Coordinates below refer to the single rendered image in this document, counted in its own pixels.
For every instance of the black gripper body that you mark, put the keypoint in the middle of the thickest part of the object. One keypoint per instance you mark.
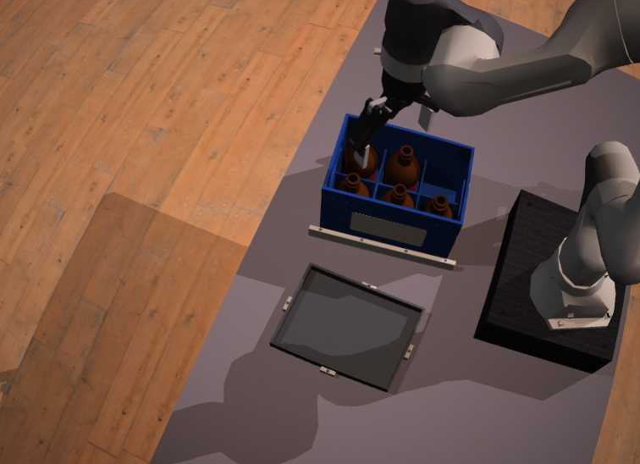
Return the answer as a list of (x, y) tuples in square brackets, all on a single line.
[(395, 89)]

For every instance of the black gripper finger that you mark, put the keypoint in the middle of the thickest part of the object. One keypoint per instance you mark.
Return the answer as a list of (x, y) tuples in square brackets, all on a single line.
[(427, 112), (371, 120)]

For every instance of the dark blue crate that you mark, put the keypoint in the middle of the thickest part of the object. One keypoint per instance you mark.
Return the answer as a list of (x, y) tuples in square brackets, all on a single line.
[(446, 174)]

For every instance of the brown bottle with blue label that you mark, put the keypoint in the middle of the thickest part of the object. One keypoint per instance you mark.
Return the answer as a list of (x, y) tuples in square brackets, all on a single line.
[(438, 206)]

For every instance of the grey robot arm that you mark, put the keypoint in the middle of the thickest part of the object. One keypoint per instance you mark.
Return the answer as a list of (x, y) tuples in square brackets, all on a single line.
[(595, 35)]

